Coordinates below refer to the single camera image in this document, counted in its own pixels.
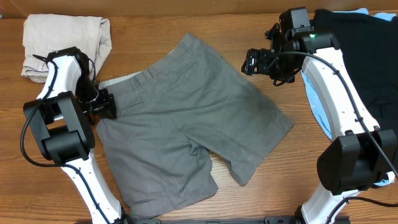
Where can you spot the grey shorts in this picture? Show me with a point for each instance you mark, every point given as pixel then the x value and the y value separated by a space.
pixel 172 115

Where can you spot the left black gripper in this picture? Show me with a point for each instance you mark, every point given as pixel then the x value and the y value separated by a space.
pixel 108 101

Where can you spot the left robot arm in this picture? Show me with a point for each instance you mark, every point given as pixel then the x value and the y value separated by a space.
pixel 61 123

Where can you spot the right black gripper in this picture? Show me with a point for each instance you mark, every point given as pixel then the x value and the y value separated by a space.
pixel 262 56

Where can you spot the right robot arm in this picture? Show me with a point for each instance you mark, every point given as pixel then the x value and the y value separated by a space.
pixel 360 153

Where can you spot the black t-shirt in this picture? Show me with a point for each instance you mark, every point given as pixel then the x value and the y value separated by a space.
pixel 369 47

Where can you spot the light blue t-shirt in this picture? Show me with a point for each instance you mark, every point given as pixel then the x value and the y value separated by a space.
pixel 317 108

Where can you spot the folded beige shorts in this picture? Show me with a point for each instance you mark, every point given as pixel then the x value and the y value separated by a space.
pixel 45 33

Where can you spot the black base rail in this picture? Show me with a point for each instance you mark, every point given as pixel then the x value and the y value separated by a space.
pixel 211 221

